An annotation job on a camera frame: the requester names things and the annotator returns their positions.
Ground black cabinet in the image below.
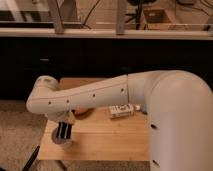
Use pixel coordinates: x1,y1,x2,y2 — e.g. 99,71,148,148
0,37,213,100

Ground white eraser box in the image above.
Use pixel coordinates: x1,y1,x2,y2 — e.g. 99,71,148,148
109,104,141,119

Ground black table leg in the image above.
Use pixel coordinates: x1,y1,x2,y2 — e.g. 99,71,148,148
22,146,40,171

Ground wooden table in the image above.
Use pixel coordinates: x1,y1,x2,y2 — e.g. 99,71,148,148
37,77,151,162

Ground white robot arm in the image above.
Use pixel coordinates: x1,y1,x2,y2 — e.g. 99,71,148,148
26,70,213,171

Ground cardboard box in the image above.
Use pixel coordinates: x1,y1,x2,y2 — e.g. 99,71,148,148
144,9,168,24

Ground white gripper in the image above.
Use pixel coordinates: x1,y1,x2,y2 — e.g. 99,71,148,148
46,111,75,139

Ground orange round object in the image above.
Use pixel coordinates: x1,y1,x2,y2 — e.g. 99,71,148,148
72,108,89,116

